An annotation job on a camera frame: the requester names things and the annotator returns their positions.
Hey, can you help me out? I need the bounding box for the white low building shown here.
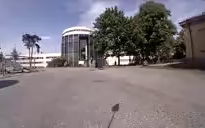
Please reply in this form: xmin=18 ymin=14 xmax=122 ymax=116
xmin=104 ymin=54 xmax=136 ymax=67
xmin=4 ymin=52 xmax=62 ymax=69

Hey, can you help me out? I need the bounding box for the round glass building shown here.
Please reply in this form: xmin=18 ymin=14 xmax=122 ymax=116
xmin=60 ymin=26 xmax=98 ymax=68

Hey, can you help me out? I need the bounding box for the large green tree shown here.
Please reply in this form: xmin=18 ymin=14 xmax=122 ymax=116
xmin=91 ymin=5 xmax=138 ymax=68
xmin=131 ymin=0 xmax=179 ymax=66

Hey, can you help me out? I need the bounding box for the grey asphalt ground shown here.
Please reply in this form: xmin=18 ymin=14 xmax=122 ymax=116
xmin=0 ymin=64 xmax=205 ymax=128

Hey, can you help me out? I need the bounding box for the slender tall tree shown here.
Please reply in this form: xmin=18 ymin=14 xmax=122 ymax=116
xmin=21 ymin=32 xmax=43 ymax=70

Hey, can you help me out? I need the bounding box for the small tree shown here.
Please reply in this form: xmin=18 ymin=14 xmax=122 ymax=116
xmin=10 ymin=46 xmax=21 ymax=64

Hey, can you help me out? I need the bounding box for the yellow building with dark base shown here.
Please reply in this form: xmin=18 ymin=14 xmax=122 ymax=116
xmin=178 ymin=11 xmax=205 ymax=71

